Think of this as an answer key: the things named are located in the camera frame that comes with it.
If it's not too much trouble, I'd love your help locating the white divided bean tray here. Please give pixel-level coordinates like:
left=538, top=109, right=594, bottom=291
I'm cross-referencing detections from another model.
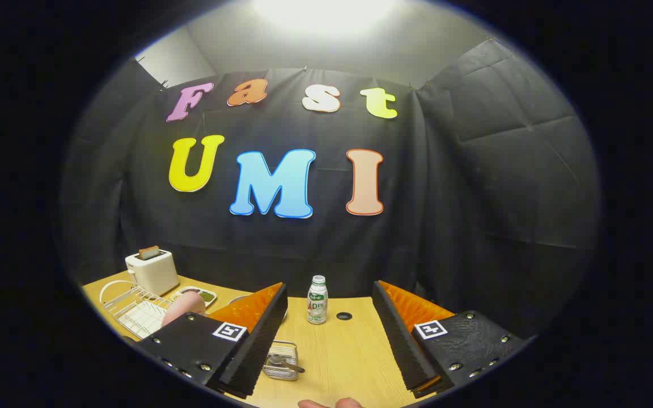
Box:
left=171, top=286, right=218, bottom=308

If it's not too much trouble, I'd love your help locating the white wire dish rack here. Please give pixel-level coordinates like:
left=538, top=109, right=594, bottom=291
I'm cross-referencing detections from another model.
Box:
left=99, top=280, right=179, bottom=339

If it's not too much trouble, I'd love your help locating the white green label bottle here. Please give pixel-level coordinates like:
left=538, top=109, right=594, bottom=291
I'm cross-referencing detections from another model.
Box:
left=306, top=275, right=329, bottom=325

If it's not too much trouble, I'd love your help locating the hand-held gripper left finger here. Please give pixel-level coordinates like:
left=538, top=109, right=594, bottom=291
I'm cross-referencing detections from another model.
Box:
left=134, top=282, right=289, bottom=399

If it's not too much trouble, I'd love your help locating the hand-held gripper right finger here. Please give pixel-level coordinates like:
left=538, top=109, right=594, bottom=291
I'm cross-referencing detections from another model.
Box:
left=372, top=279, right=528, bottom=399

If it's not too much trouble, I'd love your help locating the metal spoon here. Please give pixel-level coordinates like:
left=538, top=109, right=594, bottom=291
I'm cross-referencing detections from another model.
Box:
left=269, top=354, right=306, bottom=373

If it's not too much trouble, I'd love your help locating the metal wire basket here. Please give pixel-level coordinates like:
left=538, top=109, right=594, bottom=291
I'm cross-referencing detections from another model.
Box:
left=262, top=340, right=300, bottom=381

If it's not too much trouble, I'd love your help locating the white toaster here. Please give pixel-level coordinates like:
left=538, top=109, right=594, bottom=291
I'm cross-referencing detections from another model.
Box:
left=125, top=249, right=180, bottom=296

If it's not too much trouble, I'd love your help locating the pink plate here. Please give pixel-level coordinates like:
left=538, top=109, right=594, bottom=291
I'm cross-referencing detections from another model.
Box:
left=161, top=290, right=207, bottom=328

